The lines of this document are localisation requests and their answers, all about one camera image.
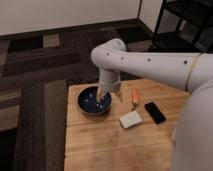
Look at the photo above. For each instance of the black metal shelf rack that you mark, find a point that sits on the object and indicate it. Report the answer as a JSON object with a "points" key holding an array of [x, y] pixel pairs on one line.
{"points": [[184, 26]]}

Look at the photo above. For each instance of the white sponge block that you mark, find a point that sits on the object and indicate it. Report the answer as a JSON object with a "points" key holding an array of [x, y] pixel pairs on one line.
{"points": [[130, 119]]}

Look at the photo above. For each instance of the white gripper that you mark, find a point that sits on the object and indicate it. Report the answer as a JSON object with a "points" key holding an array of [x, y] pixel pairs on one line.
{"points": [[109, 81]]}

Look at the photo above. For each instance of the dark blue ceramic bowl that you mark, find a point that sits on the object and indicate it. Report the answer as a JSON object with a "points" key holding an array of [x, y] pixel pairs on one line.
{"points": [[88, 103]]}

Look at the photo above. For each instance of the black smartphone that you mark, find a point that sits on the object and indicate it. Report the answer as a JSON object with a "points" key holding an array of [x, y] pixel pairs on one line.
{"points": [[155, 113]]}

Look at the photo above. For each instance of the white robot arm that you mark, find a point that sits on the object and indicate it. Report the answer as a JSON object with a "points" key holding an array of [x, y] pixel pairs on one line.
{"points": [[191, 72]]}

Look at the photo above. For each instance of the orange carrot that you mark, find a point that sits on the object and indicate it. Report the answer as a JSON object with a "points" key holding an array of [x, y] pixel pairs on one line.
{"points": [[135, 98]]}

